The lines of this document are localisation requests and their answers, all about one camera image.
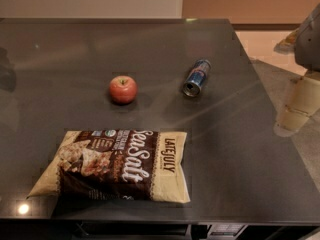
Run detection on brown sea salt chip bag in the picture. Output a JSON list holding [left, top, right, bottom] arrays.
[[29, 130, 190, 203]]

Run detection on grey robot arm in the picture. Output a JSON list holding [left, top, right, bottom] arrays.
[[274, 4, 320, 137]]

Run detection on red apple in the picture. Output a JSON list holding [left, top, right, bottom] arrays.
[[109, 76, 138, 104]]

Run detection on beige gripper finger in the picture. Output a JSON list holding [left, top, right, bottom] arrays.
[[274, 71, 320, 137]]

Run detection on blue silver redbull can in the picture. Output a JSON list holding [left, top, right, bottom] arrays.
[[182, 59, 211, 97]]

